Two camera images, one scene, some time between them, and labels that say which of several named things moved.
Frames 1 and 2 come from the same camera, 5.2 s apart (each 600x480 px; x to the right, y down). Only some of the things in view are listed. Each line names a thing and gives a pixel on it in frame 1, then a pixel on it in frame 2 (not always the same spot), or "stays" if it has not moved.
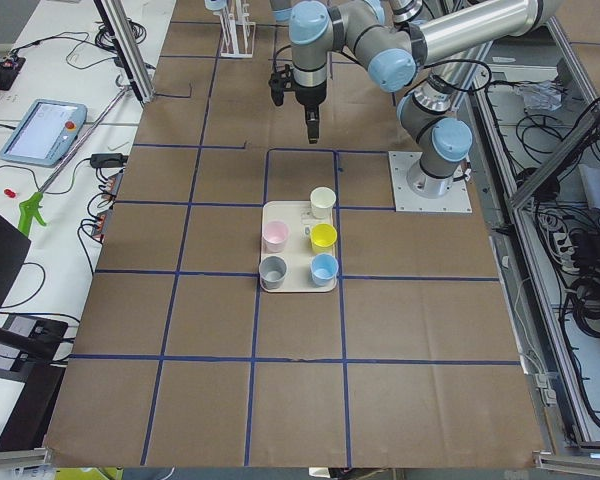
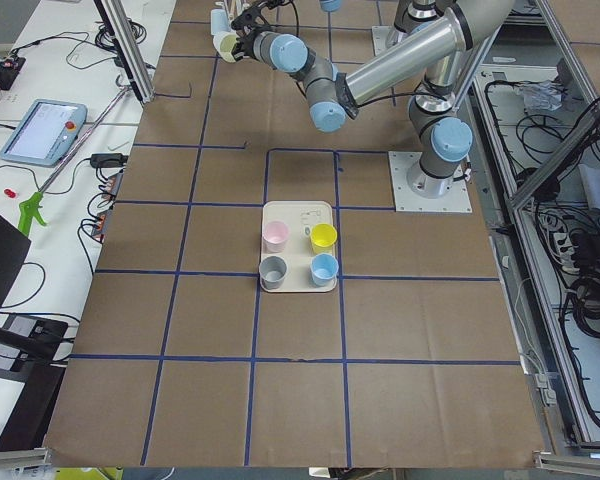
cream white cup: [322, 199] -> [224, 43]
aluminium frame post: [127, 46] stays
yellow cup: [323, 237] stays
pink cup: [275, 236] stays
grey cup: [272, 270] stays
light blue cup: [215, 5] -> [219, 21]
